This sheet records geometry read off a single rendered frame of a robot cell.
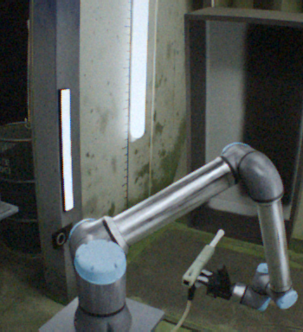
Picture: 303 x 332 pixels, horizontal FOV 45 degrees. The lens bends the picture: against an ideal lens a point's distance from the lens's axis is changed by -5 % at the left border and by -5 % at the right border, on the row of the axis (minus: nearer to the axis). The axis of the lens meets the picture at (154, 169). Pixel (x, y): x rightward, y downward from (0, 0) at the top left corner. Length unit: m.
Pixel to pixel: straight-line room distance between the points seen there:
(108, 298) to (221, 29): 1.50
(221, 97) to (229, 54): 0.26
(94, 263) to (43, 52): 1.11
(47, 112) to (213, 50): 0.95
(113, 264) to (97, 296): 0.11
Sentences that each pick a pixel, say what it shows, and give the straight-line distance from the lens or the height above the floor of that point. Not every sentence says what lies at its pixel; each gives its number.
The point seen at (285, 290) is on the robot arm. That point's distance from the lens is 1.55.
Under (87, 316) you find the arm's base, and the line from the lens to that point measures 1.20.
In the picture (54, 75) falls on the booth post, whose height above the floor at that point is 1.34.
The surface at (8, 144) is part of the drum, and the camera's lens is 2.56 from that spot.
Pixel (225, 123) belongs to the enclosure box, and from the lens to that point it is 2.24.
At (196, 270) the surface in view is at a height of 0.55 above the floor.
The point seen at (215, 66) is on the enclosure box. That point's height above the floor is 1.39.
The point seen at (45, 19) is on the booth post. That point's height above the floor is 1.61.
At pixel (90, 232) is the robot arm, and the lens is 1.26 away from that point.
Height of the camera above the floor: 1.50
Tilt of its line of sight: 19 degrees down
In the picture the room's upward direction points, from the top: 2 degrees clockwise
